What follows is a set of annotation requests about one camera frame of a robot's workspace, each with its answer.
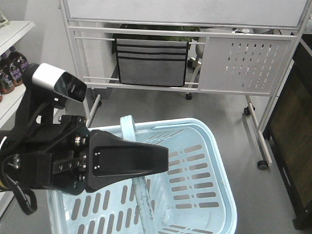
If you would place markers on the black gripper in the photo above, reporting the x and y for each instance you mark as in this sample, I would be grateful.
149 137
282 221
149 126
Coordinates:
46 156

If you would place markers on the dark plum drink bottle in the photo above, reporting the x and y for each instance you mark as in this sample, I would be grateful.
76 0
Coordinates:
19 58
12 68
6 83

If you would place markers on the dark wooden cabinet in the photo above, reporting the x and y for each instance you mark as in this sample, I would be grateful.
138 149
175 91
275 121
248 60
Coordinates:
289 131

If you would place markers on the grey fabric pocket organizer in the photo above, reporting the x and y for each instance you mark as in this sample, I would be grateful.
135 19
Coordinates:
160 63

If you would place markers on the white shelf unit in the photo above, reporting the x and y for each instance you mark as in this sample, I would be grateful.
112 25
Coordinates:
10 34

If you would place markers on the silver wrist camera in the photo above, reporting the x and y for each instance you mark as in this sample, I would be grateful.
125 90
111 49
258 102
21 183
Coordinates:
55 80

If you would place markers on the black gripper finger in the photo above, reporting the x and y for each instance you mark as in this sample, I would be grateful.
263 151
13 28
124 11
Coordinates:
113 159

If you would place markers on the white whiteboard stand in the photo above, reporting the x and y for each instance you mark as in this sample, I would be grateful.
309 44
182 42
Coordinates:
236 47

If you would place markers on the light blue plastic basket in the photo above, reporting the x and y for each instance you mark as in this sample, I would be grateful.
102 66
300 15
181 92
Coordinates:
193 197

